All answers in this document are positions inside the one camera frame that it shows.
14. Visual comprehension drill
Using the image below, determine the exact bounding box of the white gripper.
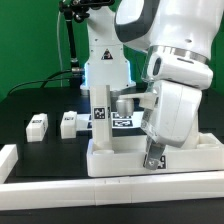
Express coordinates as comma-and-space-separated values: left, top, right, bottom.
141, 80, 202, 170

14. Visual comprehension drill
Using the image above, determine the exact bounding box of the white desk top tray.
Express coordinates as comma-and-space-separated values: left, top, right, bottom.
86, 133, 224, 177

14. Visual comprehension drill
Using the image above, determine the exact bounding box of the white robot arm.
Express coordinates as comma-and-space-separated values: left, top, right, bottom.
115, 0, 224, 171

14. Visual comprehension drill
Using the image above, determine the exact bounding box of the fiducial marker sheet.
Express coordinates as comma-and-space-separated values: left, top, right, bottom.
77, 111, 143, 131

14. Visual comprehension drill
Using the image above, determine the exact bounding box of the white left fence piece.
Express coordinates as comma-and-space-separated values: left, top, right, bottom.
0, 144, 18, 184

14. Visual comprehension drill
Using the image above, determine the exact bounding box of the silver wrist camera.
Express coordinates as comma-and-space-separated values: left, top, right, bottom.
115, 91, 158, 118

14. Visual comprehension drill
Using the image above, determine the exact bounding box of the white front fence rail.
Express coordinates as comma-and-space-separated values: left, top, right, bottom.
0, 171, 224, 211

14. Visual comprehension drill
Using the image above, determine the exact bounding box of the black cable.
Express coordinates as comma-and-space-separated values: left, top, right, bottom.
7, 69, 73, 97

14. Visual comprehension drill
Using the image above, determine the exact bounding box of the white cable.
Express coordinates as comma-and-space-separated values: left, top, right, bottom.
56, 12, 64, 88

